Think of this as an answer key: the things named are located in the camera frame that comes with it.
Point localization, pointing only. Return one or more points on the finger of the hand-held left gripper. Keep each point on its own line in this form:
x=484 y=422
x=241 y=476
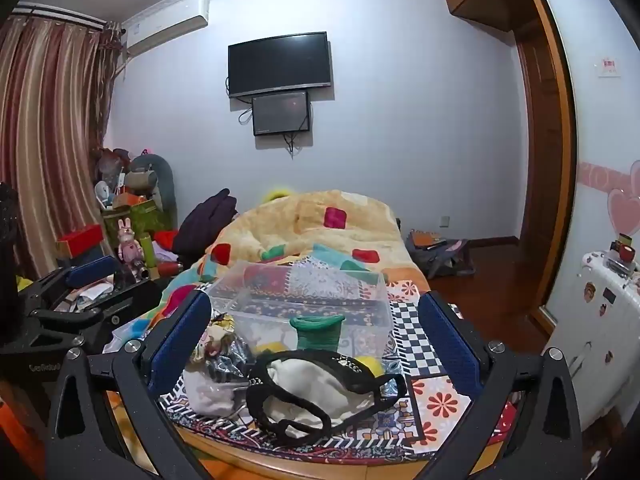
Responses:
x=132 y=305
x=92 y=269

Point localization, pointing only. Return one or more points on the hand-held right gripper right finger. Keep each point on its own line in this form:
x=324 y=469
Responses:
x=448 y=346

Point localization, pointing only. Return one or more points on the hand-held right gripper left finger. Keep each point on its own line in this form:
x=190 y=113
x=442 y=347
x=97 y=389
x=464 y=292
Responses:
x=184 y=336

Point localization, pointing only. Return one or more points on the floral cloth bundle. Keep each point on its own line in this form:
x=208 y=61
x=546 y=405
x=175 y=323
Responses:
x=215 y=360

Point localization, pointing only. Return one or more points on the clear plastic storage box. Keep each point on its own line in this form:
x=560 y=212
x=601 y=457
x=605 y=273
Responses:
x=300 y=295

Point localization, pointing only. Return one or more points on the white garment with black lace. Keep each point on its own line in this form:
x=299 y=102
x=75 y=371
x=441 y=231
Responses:
x=310 y=390

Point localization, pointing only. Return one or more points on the yellow soft ball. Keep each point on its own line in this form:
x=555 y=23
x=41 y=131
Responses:
x=369 y=364
x=270 y=348

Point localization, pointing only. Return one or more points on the red box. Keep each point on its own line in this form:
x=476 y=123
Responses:
x=82 y=240

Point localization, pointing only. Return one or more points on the pink rabbit toy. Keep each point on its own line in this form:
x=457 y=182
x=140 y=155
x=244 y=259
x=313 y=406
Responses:
x=130 y=247

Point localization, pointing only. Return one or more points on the red metal bottle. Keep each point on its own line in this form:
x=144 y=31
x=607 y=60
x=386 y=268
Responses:
x=167 y=270

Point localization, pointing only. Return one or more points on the green bottle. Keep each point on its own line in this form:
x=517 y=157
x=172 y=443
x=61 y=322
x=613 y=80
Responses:
x=147 y=249

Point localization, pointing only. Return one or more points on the green paper bag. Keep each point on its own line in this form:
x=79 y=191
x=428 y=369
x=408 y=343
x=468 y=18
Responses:
x=135 y=217

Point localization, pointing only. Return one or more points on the red cloth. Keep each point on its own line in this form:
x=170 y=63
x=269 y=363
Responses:
x=166 y=240

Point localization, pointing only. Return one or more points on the grey backpack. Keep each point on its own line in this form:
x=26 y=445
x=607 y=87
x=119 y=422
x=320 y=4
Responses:
x=440 y=255

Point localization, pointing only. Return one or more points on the dark purple jacket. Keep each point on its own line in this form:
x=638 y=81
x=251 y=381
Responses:
x=205 y=230

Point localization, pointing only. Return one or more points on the grey plush toy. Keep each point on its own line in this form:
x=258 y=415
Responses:
x=150 y=175

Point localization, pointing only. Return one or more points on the striped brown curtain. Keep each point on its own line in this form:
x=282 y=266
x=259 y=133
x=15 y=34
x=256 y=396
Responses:
x=45 y=135

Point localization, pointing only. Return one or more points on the white suitcase with stickers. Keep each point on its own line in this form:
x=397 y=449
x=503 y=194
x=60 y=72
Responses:
x=600 y=340

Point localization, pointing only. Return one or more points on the yellow patchwork blanket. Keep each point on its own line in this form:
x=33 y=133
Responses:
x=300 y=220

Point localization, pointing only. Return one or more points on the yellow green plush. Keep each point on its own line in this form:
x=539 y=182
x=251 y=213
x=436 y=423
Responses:
x=276 y=194

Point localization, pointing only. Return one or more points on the small red toy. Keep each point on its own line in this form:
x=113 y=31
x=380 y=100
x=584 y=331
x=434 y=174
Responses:
x=624 y=249

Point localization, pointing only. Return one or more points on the white air conditioner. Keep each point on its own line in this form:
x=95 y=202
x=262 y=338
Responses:
x=162 y=22

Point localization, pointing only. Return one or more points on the white wall outlet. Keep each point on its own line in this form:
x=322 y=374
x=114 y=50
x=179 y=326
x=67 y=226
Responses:
x=445 y=220

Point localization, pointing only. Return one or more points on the wooden door frame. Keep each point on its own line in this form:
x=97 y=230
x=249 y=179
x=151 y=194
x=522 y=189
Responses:
x=550 y=160

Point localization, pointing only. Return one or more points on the pink heart wall sticker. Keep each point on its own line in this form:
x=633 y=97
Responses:
x=625 y=210

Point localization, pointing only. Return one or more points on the small black wall monitor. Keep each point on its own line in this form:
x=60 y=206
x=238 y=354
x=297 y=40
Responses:
x=280 y=112

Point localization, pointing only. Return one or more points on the black wall television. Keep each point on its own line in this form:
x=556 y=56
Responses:
x=279 y=62

